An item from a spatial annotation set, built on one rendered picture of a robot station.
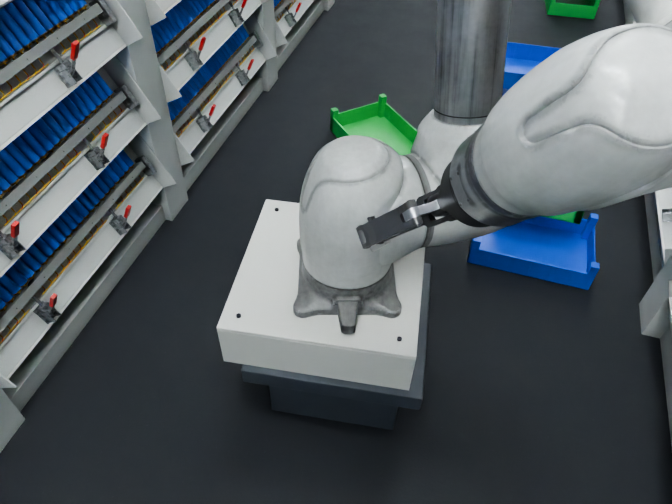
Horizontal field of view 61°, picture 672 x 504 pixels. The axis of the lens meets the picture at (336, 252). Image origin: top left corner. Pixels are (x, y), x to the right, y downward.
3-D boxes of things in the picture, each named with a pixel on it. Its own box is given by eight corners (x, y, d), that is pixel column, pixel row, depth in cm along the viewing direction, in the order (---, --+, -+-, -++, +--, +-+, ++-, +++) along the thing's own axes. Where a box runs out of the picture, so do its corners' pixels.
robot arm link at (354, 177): (290, 232, 101) (284, 127, 85) (386, 213, 105) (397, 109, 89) (314, 301, 90) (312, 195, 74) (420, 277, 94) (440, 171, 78)
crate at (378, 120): (329, 130, 185) (330, 108, 179) (382, 114, 192) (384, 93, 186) (378, 182, 167) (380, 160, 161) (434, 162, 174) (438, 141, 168)
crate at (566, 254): (466, 262, 146) (472, 240, 140) (476, 212, 159) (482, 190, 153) (588, 290, 140) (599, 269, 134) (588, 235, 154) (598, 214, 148)
